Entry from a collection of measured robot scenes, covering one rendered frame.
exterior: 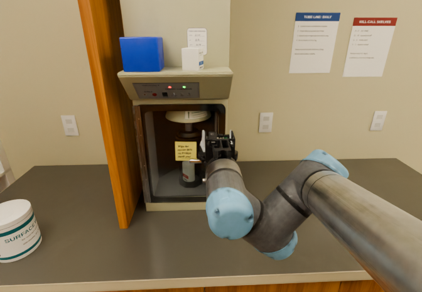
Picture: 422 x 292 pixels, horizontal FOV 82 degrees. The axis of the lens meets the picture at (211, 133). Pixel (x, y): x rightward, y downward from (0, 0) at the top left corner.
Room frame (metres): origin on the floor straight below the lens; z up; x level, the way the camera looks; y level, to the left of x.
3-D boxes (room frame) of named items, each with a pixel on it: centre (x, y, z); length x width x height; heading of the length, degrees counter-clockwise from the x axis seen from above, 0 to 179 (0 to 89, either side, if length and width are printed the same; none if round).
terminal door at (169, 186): (0.79, 0.10, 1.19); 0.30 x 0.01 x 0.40; 92
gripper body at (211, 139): (0.51, -0.02, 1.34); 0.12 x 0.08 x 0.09; 3
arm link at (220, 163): (0.43, -0.02, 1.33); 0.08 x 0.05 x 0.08; 93
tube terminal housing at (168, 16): (0.92, 0.11, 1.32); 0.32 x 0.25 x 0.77; 93
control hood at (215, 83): (0.74, 0.10, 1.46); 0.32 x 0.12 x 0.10; 93
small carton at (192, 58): (0.74, 0.05, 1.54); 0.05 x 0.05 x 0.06; 76
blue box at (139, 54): (0.73, 0.19, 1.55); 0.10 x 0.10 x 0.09; 3
